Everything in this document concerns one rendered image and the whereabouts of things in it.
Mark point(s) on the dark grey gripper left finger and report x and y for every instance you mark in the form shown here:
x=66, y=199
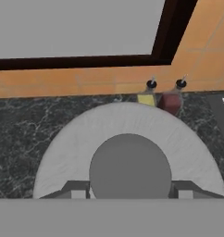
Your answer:
x=77, y=186

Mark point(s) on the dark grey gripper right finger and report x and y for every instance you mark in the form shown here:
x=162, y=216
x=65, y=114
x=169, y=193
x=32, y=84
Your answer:
x=184, y=186

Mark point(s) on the dark grey flat appliance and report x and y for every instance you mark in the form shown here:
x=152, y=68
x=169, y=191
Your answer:
x=219, y=118

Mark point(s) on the red bottle with black cap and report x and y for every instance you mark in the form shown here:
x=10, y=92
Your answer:
x=170, y=103

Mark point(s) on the yellow bottle with black cap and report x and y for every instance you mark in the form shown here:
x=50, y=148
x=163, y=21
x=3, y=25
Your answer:
x=145, y=99

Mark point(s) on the dark brown framed window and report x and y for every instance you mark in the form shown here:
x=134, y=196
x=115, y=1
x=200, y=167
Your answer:
x=166, y=40

